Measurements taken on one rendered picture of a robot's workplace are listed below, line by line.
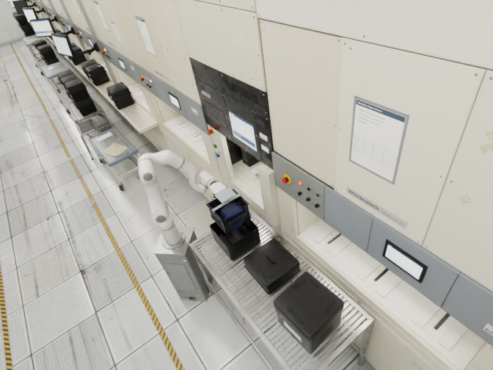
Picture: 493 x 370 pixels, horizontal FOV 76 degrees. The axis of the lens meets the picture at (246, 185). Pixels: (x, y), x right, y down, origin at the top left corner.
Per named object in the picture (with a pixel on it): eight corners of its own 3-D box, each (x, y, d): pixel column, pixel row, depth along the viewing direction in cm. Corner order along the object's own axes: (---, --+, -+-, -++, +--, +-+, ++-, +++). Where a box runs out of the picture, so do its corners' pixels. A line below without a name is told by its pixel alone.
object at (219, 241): (241, 221, 265) (238, 207, 253) (261, 241, 246) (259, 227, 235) (213, 238, 255) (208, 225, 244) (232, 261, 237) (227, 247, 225)
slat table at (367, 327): (209, 292, 306) (188, 244, 255) (258, 257, 327) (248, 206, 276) (304, 423, 220) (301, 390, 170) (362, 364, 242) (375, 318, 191)
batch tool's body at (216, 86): (231, 233, 356) (182, 59, 226) (294, 191, 390) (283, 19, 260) (283, 286, 298) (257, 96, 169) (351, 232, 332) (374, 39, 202)
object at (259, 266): (243, 266, 232) (240, 255, 224) (275, 244, 242) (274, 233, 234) (268, 295, 213) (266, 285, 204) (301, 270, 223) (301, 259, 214)
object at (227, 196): (238, 208, 249) (231, 178, 227) (253, 223, 236) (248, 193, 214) (211, 224, 240) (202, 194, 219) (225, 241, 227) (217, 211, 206)
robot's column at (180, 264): (179, 299, 305) (152, 253, 254) (187, 274, 325) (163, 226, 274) (207, 302, 299) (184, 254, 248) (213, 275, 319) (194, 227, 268)
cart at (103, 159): (99, 163, 499) (84, 138, 467) (129, 148, 519) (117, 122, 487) (122, 192, 437) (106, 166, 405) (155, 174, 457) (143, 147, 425)
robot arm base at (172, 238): (158, 248, 256) (151, 234, 244) (166, 230, 270) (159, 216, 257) (180, 249, 252) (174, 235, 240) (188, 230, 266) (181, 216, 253)
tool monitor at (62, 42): (61, 60, 449) (48, 34, 425) (96, 48, 467) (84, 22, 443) (68, 67, 422) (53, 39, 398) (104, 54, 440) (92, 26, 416)
